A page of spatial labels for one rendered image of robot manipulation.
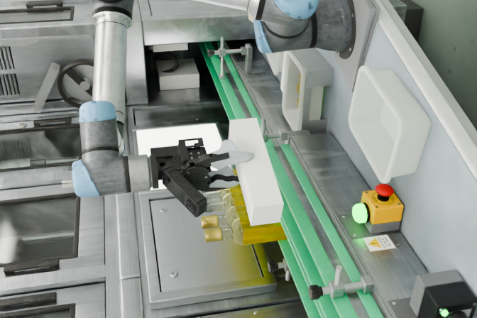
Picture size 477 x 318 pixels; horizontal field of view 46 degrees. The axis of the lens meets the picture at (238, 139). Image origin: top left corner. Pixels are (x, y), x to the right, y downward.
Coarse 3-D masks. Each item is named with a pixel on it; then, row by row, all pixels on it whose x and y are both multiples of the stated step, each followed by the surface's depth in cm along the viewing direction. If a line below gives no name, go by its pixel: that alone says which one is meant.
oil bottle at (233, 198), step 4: (232, 192) 159; (236, 192) 159; (240, 192) 159; (224, 196) 158; (228, 196) 157; (232, 196) 157; (236, 196) 157; (240, 196) 157; (224, 200) 157; (228, 200) 156; (232, 200) 156; (236, 200) 156; (240, 200) 156; (224, 204) 156; (228, 204) 155; (232, 204) 155; (236, 204) 155; (224, 208) 156; (228, 208) 156; (224, 212) 157
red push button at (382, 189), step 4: (380, 184) 125; (384, 184) 125; (376, 188) 124; (380, 188) 123; (384, 188) 123; (388, 188) 123; (392, 188) 124; (380, 192) 123; (384, 192) 122; (388, 192) 122; (392, 192) 123; (380, 196) 125; (384, 196) 123; (388, 196) 123
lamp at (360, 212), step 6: (360, 204) 125; (366, 204) 125; (354, 210) 125; (360, 210) 124; (366, 210) 124; (354, 216) 126; (360, 216) 124; (366, 216) 124; (360, 222) 125; (366, 222) 126
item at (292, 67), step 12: (288, 60) 173; (288, 72) 175; (300, 72) 159; (288, 84) 177; (300, 84) 160; (288, 96) 179; (300, 96) 161; (288, 108) 181; (300, 108) 163; (288, 120) 176; (300, 120) 165
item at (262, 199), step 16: (240, 128) 122; (256, 128) 122; (240, 144) 119; (256, 144) 119; (256, 160) 116; (240, 176) 118; (256, 176) 113; (272, 176) 113; (256, 192) 110; (272, 192) 110; (256, 208) 108; (272, 208) 109; (256, 224) 112
